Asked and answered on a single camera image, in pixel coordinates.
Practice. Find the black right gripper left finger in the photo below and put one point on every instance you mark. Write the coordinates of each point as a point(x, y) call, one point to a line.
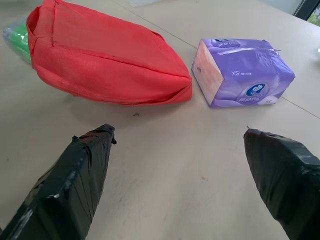
point(65, 185)

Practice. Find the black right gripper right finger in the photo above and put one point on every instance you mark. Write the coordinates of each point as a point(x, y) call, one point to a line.
point(285, 180)

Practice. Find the red fabric bag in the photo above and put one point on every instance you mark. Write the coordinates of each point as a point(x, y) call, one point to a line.
point(100, 60)

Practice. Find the purple tissue pack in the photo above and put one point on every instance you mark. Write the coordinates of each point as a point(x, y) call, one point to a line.
point(240, 72)

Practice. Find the green plastic-wrapped pack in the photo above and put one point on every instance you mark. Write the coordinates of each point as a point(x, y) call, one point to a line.
point(18, 40)

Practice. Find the black chair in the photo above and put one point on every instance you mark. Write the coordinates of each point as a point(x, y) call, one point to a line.
point(306, 10)

